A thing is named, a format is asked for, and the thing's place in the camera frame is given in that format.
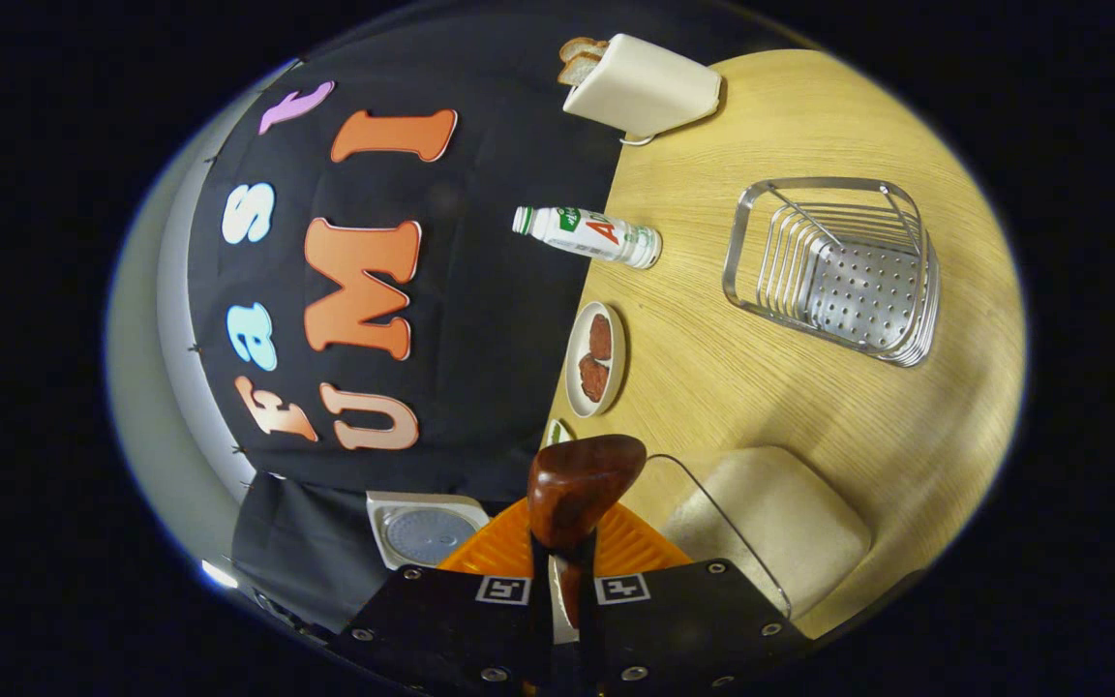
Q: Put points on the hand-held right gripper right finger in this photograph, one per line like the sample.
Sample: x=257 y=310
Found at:
x=693 y=629

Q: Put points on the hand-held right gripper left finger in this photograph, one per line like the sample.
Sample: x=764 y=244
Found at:
x=441 y=629

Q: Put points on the white rice cooker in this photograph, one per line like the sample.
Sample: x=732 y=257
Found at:
x=427 y=532

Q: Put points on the tray of rice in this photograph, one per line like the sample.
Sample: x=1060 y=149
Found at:
x=780 y=523

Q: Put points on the brown wooden spoon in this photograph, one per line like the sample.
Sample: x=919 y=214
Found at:
x=577 y=489

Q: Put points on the white divided condiment dish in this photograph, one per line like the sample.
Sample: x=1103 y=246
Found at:
x=557 y=434

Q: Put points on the ceiling light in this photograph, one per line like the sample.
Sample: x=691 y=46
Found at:
x=219 y=575

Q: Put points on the red meat slice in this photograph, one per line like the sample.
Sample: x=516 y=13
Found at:
x=600 y=337
x=594 y=378

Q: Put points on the white round plate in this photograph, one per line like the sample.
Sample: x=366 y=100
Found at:
x=616 y=358

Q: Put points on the black backdrop cloth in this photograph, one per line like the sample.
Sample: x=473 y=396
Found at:
x=499 y=339

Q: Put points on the white drink bottle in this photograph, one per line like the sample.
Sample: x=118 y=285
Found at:
x=596 y=237

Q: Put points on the white toaster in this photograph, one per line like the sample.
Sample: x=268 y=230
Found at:
x=645 y=87

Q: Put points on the toast bread slice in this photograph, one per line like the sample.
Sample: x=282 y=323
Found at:
x=577 y=70
x=585 y=48

